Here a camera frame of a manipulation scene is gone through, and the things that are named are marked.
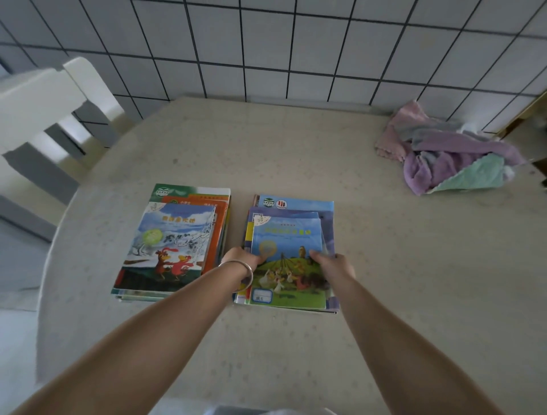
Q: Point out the person's right hand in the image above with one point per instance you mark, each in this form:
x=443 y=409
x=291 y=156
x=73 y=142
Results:
x=337 y=266

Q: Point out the person's left hand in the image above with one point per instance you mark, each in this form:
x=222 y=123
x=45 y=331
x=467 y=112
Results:
x=240 y=261

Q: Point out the person's left thumb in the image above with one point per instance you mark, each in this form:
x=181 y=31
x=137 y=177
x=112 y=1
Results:
x=257 y=257

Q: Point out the person's right thumb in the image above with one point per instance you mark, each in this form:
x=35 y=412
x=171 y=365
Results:
x=318 y=256

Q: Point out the green meadow picture book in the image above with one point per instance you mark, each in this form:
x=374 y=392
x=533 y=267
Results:
x=285 y=256

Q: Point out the person's left forearm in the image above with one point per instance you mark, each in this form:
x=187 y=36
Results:
x=141 y=342

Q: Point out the person's right forearm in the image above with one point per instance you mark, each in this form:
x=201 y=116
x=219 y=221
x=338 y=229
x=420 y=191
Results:
x=397 y=346

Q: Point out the light blue picture book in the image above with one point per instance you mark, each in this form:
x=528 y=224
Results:
x=307 y=204

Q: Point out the orange picture book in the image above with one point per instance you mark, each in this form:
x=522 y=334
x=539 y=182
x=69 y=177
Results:
x=213 y=213

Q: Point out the red birds picture book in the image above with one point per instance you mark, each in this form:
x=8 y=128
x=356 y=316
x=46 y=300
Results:
x=169 y=248

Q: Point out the green white picture book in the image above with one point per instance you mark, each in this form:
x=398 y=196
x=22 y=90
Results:
x=177 y=191

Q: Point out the pink cloth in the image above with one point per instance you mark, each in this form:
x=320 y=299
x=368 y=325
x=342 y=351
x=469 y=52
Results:
x=399 y=128

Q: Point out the purple cloth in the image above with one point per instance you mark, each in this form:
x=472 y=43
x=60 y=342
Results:
x=453 y=156

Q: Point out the mint green cloth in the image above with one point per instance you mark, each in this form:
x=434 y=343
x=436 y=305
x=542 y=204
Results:
x=474 y=175

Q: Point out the grey blue cloth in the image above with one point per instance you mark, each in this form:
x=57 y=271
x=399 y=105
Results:
x=444 y=130

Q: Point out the white wooden chair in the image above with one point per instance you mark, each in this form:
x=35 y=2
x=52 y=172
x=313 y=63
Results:
x=38 y=128

